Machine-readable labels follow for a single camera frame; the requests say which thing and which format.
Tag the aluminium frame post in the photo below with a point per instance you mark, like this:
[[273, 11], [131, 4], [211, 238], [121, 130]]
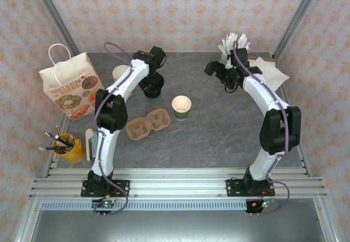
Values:
[[54, 18], [298, 15]]

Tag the green paper coffee cup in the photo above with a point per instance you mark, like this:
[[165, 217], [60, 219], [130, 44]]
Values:
[[180, 113]]

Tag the grey metal base panel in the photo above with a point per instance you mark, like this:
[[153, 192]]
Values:
[[177, 225]]

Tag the wooden stick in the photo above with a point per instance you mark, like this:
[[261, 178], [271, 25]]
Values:
[[70, 139]]

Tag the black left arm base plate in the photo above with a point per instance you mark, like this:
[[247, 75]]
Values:
[[123, 188]]

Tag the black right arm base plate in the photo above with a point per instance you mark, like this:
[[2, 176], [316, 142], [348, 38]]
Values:
[[232, 188]]

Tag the black pen silver tip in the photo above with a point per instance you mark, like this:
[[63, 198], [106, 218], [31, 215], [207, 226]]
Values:
[[56, 137]]

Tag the stack of green paper cups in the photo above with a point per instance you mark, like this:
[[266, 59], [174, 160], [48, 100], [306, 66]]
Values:
[[119, 72]]

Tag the stack of black lids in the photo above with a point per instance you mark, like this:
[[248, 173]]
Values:
[[151, 93]]

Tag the yellow pencil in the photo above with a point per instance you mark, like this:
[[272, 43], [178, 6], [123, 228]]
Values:
[[58, 131]]

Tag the brown cardboard tray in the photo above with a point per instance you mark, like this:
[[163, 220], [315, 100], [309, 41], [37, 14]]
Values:
[[262, 58]]

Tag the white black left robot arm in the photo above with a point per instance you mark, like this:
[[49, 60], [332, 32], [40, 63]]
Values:
[[106, 149]]

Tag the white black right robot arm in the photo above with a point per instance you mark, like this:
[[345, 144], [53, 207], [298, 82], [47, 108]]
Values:
[[262, 160]]

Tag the brown pulp cup carrier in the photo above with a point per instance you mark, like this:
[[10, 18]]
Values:
[[142, 130]]

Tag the aluminium mounting rails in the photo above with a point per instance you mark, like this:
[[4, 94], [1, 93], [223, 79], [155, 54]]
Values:
[[177, 182]]

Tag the white paper napkin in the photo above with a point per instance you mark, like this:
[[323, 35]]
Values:
[[253, 63], [273, 75]]

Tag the printed white paper bag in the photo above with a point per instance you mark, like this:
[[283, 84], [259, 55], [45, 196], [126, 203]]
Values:
[[79, 70]]

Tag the yellow mug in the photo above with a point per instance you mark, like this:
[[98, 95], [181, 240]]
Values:
[[72, 153]]

